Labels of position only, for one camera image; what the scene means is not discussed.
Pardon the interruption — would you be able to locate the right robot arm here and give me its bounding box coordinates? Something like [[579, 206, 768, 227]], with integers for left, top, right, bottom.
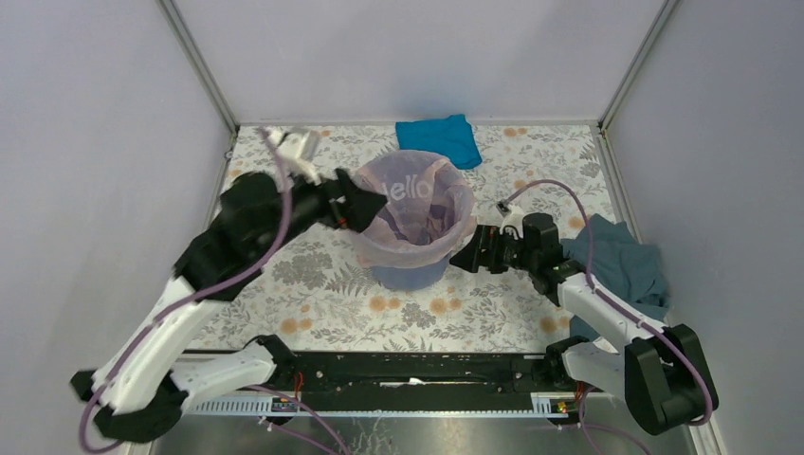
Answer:
[[450, 211, 720, 435]]

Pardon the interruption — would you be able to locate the teal folded cloth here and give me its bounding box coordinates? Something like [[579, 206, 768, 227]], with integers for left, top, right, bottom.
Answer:
[[394, 115, 483, 170]]

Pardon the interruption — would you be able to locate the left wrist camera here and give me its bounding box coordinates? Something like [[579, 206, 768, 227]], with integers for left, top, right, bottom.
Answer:
[[258, 127, 321, 185]]

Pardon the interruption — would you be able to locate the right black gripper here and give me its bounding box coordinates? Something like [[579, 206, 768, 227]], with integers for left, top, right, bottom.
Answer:
[[448, 225, 538, 275]]

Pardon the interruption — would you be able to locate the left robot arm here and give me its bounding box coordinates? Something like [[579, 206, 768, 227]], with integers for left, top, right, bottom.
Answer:
[[70, 169, 387, 446]]

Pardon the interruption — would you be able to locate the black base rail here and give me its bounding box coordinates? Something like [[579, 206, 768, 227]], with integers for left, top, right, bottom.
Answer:
[[264, 352, 584, 403]]

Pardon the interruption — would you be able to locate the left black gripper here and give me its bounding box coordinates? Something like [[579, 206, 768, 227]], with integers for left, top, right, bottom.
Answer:
[[256, 157, 390, 259]]

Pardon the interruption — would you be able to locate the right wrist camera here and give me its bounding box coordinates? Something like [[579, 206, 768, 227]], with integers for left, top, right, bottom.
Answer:
[[496, 200, 525, 240]]

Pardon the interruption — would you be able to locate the blue plastic trash bin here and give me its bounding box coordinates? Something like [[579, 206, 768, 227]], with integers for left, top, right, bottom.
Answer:
[[370, 255, 449, 292]]

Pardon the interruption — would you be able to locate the dark blue crumpled cloth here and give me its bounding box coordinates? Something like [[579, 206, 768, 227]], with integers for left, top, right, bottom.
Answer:
[[560, 214, 669, 320]]

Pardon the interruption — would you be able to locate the white slotted cable duct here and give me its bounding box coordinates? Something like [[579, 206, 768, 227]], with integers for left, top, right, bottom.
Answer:
[[188, 388, 572, 419]]

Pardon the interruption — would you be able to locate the pink plastic trash bag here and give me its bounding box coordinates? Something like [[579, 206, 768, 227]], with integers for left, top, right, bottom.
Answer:
[[352, 150, 477, 268]]

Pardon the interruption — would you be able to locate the floral patterned table mat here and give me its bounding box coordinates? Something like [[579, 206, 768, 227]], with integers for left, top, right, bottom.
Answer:
[[191, 125, 614, 353]]

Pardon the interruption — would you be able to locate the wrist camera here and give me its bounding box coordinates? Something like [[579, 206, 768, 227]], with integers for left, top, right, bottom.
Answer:
[[258, 127, 321, 185], [496, 200, 525, 240]]

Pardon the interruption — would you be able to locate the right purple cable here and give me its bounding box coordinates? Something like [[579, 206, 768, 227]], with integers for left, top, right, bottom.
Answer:
[[499, 179, 718, 428]]

